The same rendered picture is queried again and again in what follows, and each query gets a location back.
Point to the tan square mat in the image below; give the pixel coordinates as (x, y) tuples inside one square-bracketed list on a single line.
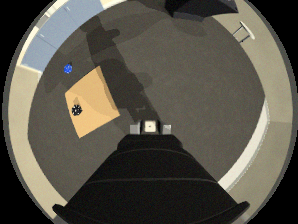
[(93, 96)]

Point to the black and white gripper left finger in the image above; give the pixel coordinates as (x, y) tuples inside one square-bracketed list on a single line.
[(136, 128)]

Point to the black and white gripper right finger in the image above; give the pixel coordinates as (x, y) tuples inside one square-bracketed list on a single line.
[(163, 128)]

